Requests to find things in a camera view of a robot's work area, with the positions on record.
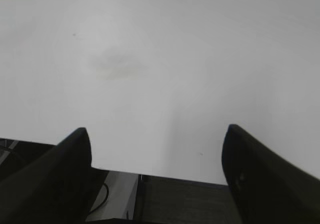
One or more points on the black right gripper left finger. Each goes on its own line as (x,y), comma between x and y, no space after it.
(53,188)

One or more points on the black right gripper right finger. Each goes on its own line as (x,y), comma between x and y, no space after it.
(266,188)

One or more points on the dark cabinet under table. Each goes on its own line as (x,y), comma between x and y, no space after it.
(173,201)

